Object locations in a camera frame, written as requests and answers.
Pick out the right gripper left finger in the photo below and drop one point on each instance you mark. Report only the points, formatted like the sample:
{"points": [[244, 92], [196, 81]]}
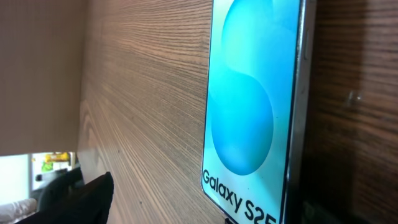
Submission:
{"points": [[89, 204]]}

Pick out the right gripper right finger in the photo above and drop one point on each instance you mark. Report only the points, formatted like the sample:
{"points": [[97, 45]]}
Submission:
{"points": [[313, 213]]}

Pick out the turquoise screen Galaxy smartphone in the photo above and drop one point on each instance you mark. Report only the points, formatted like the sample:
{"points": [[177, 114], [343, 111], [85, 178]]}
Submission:
{"points": [[260, 57]]}

